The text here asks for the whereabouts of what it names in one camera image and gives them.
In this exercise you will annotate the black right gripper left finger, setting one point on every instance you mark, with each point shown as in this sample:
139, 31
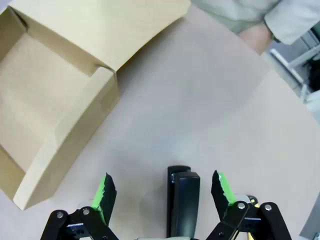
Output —
100, 200

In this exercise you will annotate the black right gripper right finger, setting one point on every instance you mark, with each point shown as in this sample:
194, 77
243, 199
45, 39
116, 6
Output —
222, 192

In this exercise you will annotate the brown cardboard box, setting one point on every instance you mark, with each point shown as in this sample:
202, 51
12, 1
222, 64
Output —
57, 87

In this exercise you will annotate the person's bare forearm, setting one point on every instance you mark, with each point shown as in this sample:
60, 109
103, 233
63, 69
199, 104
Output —
256, 37

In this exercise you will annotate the black stapler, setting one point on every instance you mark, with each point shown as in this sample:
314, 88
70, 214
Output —
184, 200

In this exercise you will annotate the grey metal frame rack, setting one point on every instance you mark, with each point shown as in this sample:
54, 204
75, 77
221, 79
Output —
297, 60

